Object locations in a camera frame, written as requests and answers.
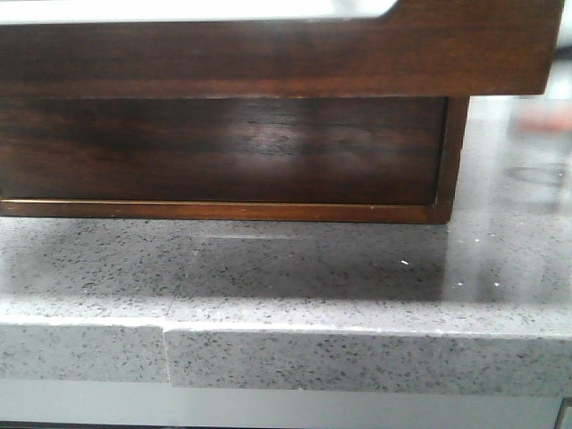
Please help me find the wooden drawer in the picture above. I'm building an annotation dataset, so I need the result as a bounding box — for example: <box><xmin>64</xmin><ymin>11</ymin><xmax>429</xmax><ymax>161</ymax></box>
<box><xmin>0</xmin><ymin>95</ymin><xmax>450</xmax><ymax>207</ymax></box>
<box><xmin>1</xmin><ymin>1</ymin><xmax>563</xmax><ymax>98</ymax></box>

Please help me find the dark wooden drawer cabinet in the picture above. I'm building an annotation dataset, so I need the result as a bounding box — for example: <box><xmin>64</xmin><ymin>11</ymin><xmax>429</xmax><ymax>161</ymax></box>
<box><xmin>0</xmin><ymin>93</ymin><xmax>471</xmax><ymax>225</ymax></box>

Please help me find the white drawer handle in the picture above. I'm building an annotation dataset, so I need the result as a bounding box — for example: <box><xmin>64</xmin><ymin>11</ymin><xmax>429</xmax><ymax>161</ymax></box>
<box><xmin>1</xmin><ymin>1</ymin><xmax>398</xmax><ymax>26</ymax></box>

